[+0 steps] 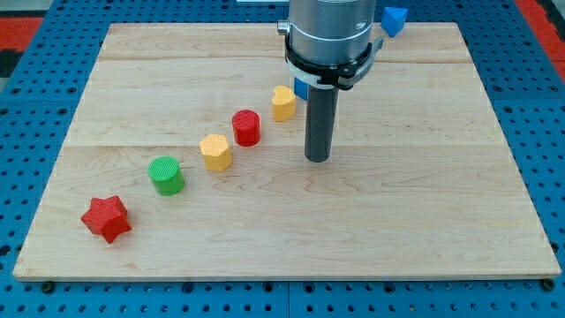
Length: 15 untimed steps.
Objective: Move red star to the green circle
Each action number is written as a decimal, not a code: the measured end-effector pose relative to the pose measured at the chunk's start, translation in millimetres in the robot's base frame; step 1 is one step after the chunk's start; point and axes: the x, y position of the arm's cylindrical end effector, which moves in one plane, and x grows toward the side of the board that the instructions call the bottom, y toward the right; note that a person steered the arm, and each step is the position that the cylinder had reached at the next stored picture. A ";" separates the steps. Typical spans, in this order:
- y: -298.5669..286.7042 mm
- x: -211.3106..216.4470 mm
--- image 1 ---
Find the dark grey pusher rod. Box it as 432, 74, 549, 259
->
305, 86, 339, 163

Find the green cylinder block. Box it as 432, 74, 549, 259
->
147, 156, 185, 196

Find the blue triangle block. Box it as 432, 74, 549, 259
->
380, 7, 409, 37

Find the blue cube block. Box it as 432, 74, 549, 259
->
293, 78, 309, 101

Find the black clamp ring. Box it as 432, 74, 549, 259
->
284, 34, 384, 92

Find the red cylinder block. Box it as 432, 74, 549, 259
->
231, 110, 261, 147

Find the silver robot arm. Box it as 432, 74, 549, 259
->
277, 0, 377, 65

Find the red star block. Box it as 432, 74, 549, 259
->
80, 195, 132, 244

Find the wooden board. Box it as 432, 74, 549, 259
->
13, 23, 561, 282

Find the yellow hexagon block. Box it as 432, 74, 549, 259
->
200, 134, 232, 172

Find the yellow heart block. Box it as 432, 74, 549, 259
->
271, 86, 296, 122

